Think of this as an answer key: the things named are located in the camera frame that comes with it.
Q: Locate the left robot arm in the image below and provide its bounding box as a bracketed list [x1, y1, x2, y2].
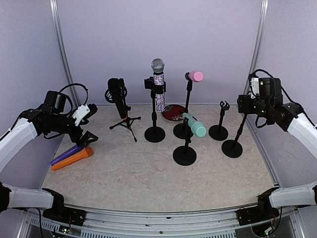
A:
[0, 91, 98, 225]

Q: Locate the black stand with phone clamp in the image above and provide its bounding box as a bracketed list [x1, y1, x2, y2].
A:
[144, 77, 166, 143]

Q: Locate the glitter silver-head microphone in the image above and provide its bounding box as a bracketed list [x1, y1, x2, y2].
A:
[151, 58, 166, 112]

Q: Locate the right aluminium corner post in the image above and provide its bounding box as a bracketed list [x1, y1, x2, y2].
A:
[242, 0, 269, 94]

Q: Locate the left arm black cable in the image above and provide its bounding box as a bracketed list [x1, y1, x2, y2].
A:
[59, 83, 89, 107]

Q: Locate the aluminium front rail frame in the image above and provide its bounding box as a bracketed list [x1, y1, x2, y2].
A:
[15, 204, 308, 238]

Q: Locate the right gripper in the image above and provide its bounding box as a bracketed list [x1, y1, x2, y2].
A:
[238, 93, 272, 119]

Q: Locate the purple microphone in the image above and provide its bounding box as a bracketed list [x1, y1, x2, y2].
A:
[50, 145, 83, 166]

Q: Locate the black round-base stand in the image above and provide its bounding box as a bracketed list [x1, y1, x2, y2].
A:
[221, 114, 247, 159]
[173, 118, 197, 166]
[209, 101, 230, 141]

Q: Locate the aluminium corner post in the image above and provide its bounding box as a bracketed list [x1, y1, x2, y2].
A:
[242, 0, 269, 94]
[49, 0, 81, 110]

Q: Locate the pink microphone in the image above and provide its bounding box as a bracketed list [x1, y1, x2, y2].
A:
[185, 70, 204, 82]

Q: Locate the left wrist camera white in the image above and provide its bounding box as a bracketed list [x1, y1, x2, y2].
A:
[71, 104, 90, 126]

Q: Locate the left aluminium corner post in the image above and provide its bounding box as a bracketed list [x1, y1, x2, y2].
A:
[49, 0, 81, 110]

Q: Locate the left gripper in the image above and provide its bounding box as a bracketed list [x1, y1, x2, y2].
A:
[47, 113, 98, 147]

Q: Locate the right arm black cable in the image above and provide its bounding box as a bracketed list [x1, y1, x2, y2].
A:
[249, 69, 317, 129]

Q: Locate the tall black stand back-right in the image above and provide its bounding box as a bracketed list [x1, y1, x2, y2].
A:
[173, 72, 193, 139]

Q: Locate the black tripod mic stand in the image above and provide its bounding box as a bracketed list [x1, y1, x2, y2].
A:
[104, 77, 142, 142]

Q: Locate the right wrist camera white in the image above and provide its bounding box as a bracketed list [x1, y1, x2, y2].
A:
[250, 77, 260, 99]

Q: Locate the teal microphone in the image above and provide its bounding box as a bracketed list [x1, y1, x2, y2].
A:
[183, 113, 207, 138]

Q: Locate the orange microphone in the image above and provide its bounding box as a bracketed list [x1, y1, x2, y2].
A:
[52, 147, 94, 171]

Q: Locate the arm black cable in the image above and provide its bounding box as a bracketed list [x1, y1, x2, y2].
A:
[249, 69, 317, 129]
[59, 83, 89, 107]

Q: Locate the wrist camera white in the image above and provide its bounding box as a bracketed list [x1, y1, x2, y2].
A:
[71, 104, 90, 126]
[250, 77, 260, 99]

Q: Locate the black microphone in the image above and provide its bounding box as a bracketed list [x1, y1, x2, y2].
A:
[107, 78, 127, 120]

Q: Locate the red floral round plate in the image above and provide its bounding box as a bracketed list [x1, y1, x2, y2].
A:
[161, 104, 185, 121]

